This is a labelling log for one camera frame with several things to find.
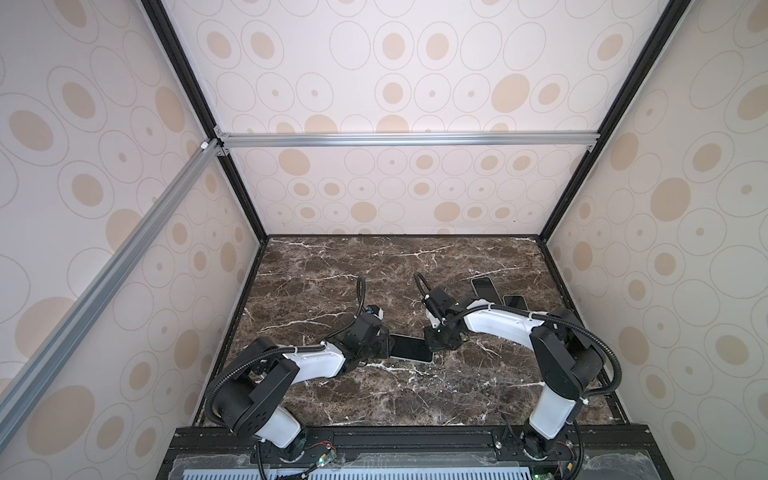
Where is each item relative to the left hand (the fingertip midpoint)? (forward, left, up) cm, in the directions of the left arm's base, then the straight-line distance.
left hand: (399, 339), depth 88 cm
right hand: (-1, -10, -4) cm, 10 cm away
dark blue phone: (+20, -30, -3) cm, 36 cm away
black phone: (-2, -3, -3) cm, 5 cm away
